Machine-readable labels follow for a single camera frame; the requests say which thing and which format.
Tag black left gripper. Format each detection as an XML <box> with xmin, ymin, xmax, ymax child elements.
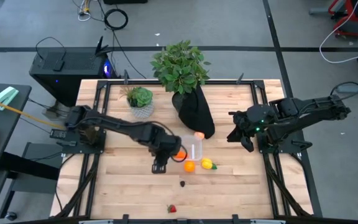
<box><xmin>149</xmin><ymin>133</ymin><xmax>183</xmax><ymax>163</ymax></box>

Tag tall leafy green plant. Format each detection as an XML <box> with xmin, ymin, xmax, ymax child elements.
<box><xmin>150</xmin><ymin>39</ymin><xmax>211</xmax><ymax>95</ymax></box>

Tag black computer tower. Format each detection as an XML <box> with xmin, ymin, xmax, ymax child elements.
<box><xmin>29</xmin><ymin>36</ymin><xmax>117</xmax><ymax>108</ymax></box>

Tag black side table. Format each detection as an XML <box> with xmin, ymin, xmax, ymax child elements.
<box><xmin>0</xmin><ymin>80</ymin><xmax>32</xmax><ymax>224</ymax></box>

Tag black plant pot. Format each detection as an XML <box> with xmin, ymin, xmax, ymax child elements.
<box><xmin>172</xmin><ymin>84</ymin><xmax>216</xmax><ymax>139</ymax></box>

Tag clear plastic tupperware container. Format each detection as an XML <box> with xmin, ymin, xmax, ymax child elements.
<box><xmin>180</xmin><ymin>134</ymin><xmax>204</xmax><ymax>162</ymax></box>

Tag yellow hose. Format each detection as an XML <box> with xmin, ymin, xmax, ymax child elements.
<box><xmin>0</xmin><ymin>95</ymin><xmax>67</xmax><ymax>130</ymax></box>

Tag small green succulent plant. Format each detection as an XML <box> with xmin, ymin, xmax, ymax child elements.
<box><xmin>121</xmin><ymin>86</ymin><xmax>154</xmax><ymax>108</ymax></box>

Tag black table frame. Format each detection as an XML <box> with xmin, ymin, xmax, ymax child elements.
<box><xmin>54</xmin><ymin>73</ymin><xmax>323</xmax><ymax>224</ymax></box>

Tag red chair base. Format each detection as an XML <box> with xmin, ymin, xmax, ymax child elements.
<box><xmin>328</xmin><ymin>0</ymin><xmax>358</xmax><ymax>38</ymax></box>

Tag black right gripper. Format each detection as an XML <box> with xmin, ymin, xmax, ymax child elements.
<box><xmin>227</xmin><ymin>104</ymin><xmax>277</xmax><ymax>143</ymax></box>

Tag mint green stapler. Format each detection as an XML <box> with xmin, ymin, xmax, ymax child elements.
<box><xmin>0</xmin><ymin>86</ymin><xmax>20</xmax><ymax>111</ymax></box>

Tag black power brick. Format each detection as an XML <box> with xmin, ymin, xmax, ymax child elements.
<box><xmin>49</xmin><ymin>129</ymin><xmax>67</xmax><ymax>139</ymax></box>

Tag white cable bundle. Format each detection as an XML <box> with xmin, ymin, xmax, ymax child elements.
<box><xmin>78</xmin><ymin>0</ymin><xmax>93</xmax><ymax>22</ymax></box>

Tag black coiled cable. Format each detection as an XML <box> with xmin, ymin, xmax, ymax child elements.
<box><xmin>103</xmin><ymin>8</ymin><xmax>147</xmax><ymax>78</ymax></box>

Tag yellow toy pineapple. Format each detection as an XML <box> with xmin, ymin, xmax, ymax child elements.
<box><xmin>201</xmin><ymin>157</ymin><xmax>218</xmax><ymax>170</ymax></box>

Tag long white cable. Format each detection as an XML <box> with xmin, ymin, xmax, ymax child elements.
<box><xmin>318</xmin><ymin>0</ymin><xmax>358</xmax><ymax>65</ymax></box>

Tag white triangle-patterned pot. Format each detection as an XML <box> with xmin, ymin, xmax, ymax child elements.
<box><xmin>129</xmin><ymin>101</ymin><xmax>155</xmax><ymax>119</ymax></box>

